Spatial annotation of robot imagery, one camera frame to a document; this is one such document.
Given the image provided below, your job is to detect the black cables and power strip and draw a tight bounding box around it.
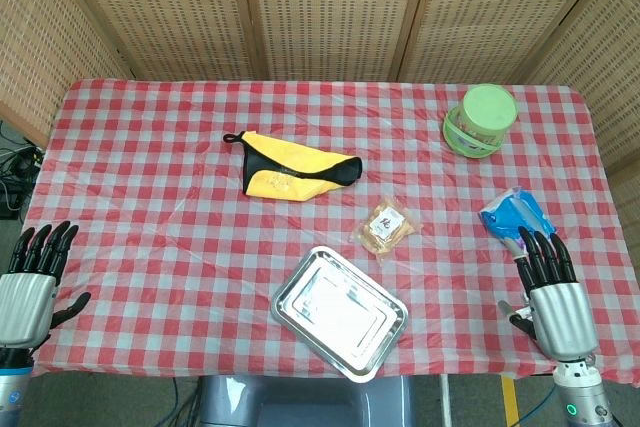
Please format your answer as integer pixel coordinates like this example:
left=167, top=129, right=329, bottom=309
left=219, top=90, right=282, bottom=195
left=0, top=121, right=46, bottom=221

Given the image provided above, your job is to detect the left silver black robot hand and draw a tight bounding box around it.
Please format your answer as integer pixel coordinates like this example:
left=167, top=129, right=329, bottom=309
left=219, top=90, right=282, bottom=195
left=0, top=220, right=93, bottom=351

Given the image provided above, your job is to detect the yellow black cloth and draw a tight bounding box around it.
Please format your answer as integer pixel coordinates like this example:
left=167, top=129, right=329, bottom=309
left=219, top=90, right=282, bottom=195
left=222, top=130, right=364, bottom=202

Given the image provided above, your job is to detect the blue cable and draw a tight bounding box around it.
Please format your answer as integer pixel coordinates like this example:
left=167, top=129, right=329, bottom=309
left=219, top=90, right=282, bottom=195
left=162, top=376, right=199, bottom=427

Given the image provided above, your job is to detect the clear snack packet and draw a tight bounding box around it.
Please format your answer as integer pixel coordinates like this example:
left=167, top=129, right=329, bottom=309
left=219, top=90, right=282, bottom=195
left=351, top=195, right=424, bottom=263

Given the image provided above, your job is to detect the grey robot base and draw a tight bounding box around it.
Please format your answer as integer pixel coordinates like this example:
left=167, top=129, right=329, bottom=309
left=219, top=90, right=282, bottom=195
left=198, top=373, right=415, bottom=427

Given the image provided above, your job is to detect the green plastic round container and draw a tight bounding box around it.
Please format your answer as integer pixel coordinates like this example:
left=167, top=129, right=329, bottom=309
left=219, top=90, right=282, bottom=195
left=442, top=83, right=519, bottom=160

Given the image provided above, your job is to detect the red white checkered tablecloth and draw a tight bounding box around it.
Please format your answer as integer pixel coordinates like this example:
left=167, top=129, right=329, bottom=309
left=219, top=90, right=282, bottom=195
left=21, top=77, right=640, bottom=384

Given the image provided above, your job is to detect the blue white tissue pack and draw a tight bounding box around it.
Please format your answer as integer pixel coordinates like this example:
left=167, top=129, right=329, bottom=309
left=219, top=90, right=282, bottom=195
left=478, top=186, right=560, bottom=257

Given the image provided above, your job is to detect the stainless steel tray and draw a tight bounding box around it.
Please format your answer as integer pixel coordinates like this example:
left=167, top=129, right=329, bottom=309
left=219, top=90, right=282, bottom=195
left=270, top=245, right=409, bottom=385

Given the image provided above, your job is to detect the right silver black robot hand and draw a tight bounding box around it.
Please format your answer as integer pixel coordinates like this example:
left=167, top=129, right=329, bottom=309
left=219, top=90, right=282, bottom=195
left=497, top=225, right=600, bottom=362

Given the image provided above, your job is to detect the woven bamboo folding screen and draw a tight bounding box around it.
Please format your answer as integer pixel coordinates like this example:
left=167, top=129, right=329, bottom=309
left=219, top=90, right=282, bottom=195
left=0, top=0, right=640, bottom=268

